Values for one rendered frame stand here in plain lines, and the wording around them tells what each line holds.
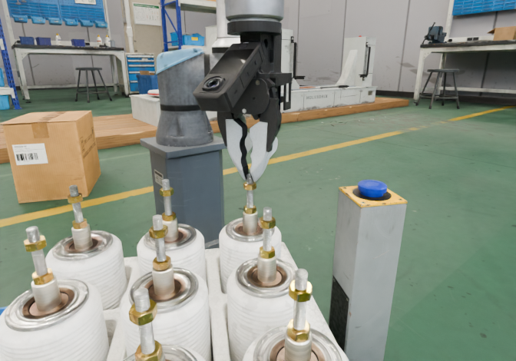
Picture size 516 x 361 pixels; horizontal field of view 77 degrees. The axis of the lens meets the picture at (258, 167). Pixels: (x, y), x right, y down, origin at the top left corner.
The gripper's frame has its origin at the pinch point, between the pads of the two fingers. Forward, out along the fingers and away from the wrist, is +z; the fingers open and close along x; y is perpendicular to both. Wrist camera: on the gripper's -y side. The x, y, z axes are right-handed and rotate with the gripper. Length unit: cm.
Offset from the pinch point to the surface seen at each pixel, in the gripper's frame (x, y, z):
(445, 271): -32, 44, 34
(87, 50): 433, 299, -36
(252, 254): -2.5, -3.5, 10.7
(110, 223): 64, 24, 34
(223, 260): 2.3, -3.6, 13.0
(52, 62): 709, 417, -20
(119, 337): 7.6, -18.6, 16.4
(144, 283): 4.6, -16.5, 9.0
